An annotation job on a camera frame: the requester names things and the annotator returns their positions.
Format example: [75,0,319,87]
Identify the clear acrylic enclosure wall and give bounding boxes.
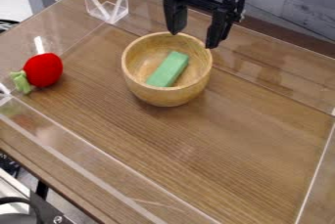
[0,0,335,224]

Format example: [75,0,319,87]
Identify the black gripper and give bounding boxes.
[163,0,246,49]

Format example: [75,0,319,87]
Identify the light wooden bowl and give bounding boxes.
[122,31,213,107]

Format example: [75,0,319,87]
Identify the black table leg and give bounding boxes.
[35,181,48,200]

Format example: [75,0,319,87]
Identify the black clamp with bolt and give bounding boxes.
[28,192,76,224]

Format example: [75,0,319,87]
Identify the green rectangular block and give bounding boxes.
[144,51,189,87]

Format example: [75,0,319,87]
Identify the red plush fruit green leaves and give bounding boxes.
[9,53,63,94]

